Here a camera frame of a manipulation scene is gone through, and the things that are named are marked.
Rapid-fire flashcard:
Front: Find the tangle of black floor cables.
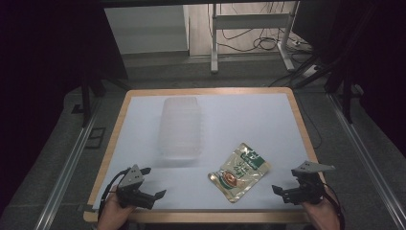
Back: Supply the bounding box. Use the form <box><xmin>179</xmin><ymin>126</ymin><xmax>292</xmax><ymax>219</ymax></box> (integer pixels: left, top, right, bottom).
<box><xmin>219</xmin><ymin>2</ymin><xmax>309</xmax><ymax>55</ymax></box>

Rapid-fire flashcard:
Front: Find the aluminium floor rail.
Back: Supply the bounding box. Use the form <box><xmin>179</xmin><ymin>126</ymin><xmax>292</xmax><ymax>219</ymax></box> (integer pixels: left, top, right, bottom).
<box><xmin>34</xmin><ymin>101</ymin><xmax>101</xmax><ymax>230</ymax></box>
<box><xmin>327</xmin><ymin>93</ymin><xmax>406</xmax><ymax>230</ymax></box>

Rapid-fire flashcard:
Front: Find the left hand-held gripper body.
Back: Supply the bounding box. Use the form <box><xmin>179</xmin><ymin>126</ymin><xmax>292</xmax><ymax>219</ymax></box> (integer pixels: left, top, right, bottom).
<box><xmin>115</xmin><ymin>164</ymin><xmax>158</xmax><ymax>211</ymax></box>

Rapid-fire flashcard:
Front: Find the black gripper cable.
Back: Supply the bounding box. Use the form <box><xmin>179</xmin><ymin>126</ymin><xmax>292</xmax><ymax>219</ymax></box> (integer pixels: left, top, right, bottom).
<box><xmin>98</xmin><ymin>168</ymin><xmax>131</xmax><ymax>222</ymax></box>
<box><xmin>324</xmin><ymin>182</ymin><xmax>347</xmax><ymax>230</ymax></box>

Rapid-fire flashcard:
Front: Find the person's left hand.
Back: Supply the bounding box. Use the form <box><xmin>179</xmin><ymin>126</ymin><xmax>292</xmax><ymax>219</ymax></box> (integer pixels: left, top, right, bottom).
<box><xmin>97</xmin><ymin>193</ymin><xmax>137</xmax><ymax>230</ymax></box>

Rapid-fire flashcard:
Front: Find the black metal stand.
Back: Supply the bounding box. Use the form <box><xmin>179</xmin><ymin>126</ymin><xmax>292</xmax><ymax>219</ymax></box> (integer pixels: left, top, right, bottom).
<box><xmin>79</xmin><ymin>71</ymin><xmax>132</xmax><ymax>129</ymax></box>
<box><xmin>291</xmin><ymin>54</ymin><xmax>354</xmax><ymax>125</ymax></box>

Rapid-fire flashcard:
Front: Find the person's right hand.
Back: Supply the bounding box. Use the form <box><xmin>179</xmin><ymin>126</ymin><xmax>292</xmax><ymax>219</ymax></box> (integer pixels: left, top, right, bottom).
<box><xmin>301</xmin><ymin>188</ymin><xmax>342</xmax><ymax>230</ymax></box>

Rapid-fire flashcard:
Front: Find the thin black floor cable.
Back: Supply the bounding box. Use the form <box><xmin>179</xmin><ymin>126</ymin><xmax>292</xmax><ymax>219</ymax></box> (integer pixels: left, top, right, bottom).
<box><xmin>292</xmin><ymin>91</ymin><xmax>324</xmax><ymax>150</ymax></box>

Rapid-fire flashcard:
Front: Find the white wall panel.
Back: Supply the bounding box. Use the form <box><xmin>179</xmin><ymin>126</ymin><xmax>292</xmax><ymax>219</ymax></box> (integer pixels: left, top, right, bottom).
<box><xmin>103</xmin><ymin>5</ymin><xmax>190</xmax><ymax>56</ymax></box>

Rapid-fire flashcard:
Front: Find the black floor bracket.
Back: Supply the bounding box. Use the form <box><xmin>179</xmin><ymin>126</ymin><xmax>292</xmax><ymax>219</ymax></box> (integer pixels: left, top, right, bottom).
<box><xmin>84</xmin><ymin>126</ymin><xmax>107</xmax><ymax>150</ymax></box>

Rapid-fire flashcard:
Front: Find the clear plastic container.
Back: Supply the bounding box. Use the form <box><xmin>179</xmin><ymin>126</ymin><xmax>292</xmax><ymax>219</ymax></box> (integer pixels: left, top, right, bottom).
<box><xmin>158</xmin><ymin>96</ymin><xmax>204</xmax><ymax>161</ymax></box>

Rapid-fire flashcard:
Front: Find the white metal desk frame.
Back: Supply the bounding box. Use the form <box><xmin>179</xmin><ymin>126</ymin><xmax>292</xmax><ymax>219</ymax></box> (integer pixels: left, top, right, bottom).
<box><xmin>210</xmin><ymin>1</ymin><xmax>301</xmax><ymax>75</ymax></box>

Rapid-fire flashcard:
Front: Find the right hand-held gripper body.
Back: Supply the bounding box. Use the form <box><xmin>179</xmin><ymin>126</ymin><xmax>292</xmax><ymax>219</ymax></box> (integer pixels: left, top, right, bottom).
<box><xmin>282</xmin><ymin>160</ymin><xmax>336</xmax><ymax>206</ymax></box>

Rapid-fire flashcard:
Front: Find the gold and green food packet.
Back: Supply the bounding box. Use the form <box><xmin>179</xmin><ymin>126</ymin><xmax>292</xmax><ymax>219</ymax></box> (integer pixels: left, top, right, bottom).
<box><xmin>207</xmin><ymin>142</ymin><xmax>273</xmax><ymax>204</ymax></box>

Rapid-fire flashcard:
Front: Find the white power strip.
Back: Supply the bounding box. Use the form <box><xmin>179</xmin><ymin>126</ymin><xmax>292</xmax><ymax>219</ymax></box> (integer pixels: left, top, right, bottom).
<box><xmin>301</xmin><ymin>64</ymin><xmax>321</xmax><ymax>80</ymax></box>

